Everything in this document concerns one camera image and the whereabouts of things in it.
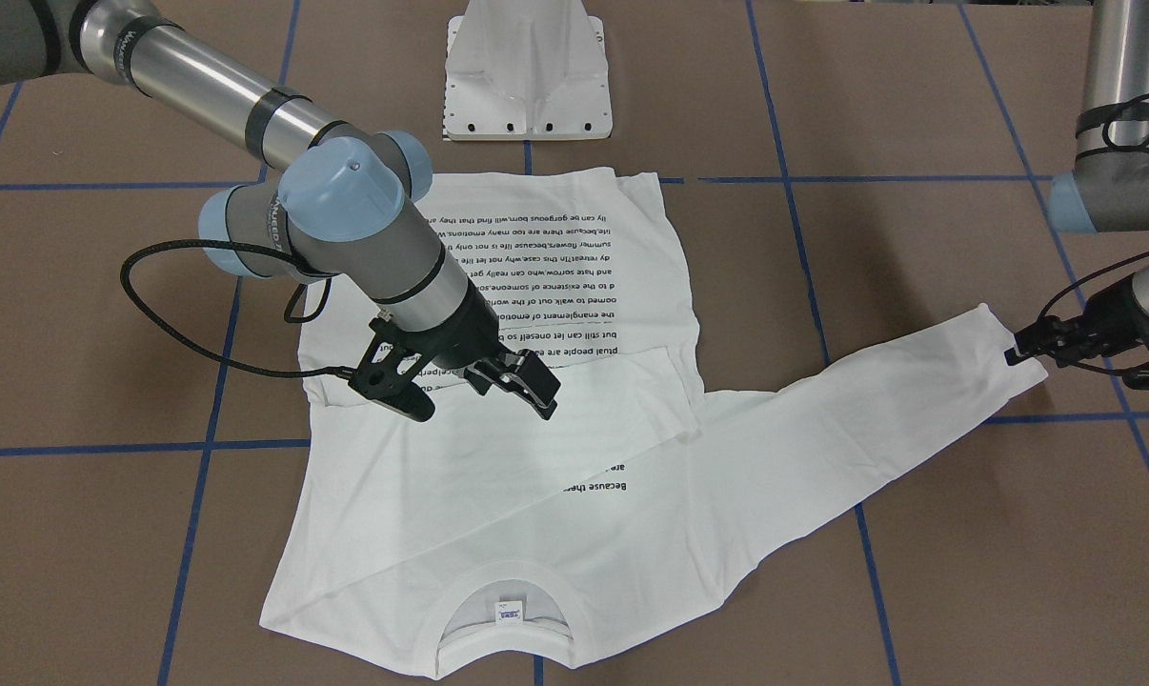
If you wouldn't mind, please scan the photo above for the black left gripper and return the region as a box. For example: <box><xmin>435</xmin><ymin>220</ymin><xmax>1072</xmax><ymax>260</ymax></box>
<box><xmin>1004</xmin><ymin>276</ymin><xmax>1149</xmax><ymax>368</ymax></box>

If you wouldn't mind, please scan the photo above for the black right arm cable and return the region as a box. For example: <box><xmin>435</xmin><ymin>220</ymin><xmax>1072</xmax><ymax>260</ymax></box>
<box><xmin>119</xmin><ymin>238</ymin><xmax>367</xmax><ymax>380</ymax></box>

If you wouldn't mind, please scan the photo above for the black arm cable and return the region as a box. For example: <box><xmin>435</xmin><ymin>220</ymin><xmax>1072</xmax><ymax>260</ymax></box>
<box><xmin>119</xmin><ymin>238</ymin><xmax>367</xmax><ymax>380</ymax></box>
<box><xmin>1038</xmin><ymin>91</ymin><xmax>1149</xmax><ymax>392</ymax></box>

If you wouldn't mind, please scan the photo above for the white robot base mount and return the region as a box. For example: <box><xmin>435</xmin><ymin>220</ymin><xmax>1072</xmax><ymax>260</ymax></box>
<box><xmin>441</xmin><ymin>1</ymin><xmax>614</xmax><ymax>142</ymax></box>

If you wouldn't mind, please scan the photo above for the white long-sleeve printed shirt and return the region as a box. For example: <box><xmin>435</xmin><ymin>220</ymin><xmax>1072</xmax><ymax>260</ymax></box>
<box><xmin>259</xmin><ymin>168</ymin><xmax>1046</xmax><ymax>678</ymax></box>

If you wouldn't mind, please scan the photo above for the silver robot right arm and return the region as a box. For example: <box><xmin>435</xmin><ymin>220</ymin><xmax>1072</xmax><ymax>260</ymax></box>
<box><xmin>0</xmin><ymin>1</ymin><xmax>560</xmax><ymax>421</ymax></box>

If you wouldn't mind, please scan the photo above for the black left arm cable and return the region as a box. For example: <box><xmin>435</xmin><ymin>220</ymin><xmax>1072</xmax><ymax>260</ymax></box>
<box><xmin>1038</xmin><ymin>91</ymin><xmax>1149</xmax><ymax>392</ymax></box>

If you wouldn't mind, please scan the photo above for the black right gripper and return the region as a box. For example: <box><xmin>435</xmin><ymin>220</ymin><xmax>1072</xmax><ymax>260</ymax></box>
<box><xmin>348</xmin><ymin>285</ymin><xmax>561</xmax><ymax>422</ymax></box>

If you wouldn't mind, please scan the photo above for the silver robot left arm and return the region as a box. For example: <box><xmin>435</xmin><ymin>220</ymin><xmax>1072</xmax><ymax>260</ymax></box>
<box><xmin>1005</xmin><ymin>1</ymin><xmax>1149</xmax><ymax>390</ymax></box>

